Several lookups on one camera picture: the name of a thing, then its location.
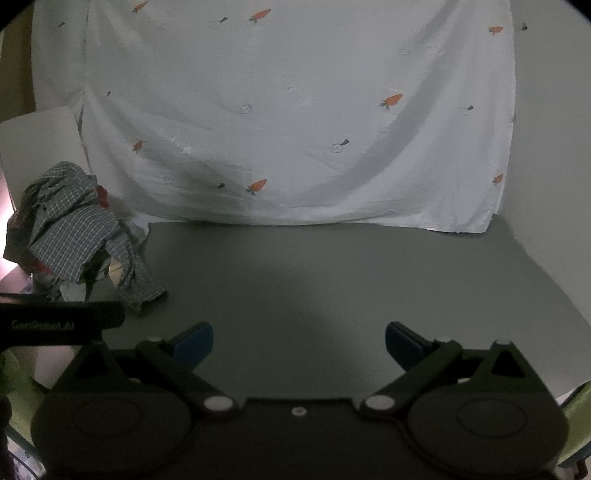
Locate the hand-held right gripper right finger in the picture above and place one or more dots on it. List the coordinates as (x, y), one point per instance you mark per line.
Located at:
(402, 346)

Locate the checked shirt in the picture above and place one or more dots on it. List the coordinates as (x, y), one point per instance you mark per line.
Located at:
(74, 230)

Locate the pile of mixed clothes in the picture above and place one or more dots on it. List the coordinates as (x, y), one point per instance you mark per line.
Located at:
(44, 277)

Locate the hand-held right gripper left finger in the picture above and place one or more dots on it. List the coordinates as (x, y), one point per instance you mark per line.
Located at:
(194, 345)

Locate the white carrot print sheet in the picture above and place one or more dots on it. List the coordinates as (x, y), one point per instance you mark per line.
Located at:
(286, 115)

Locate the light green cloth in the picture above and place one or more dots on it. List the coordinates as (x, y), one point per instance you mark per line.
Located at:
(577, 415)
(21, 401)

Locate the white box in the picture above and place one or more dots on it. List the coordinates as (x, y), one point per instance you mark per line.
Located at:
(37, 143)

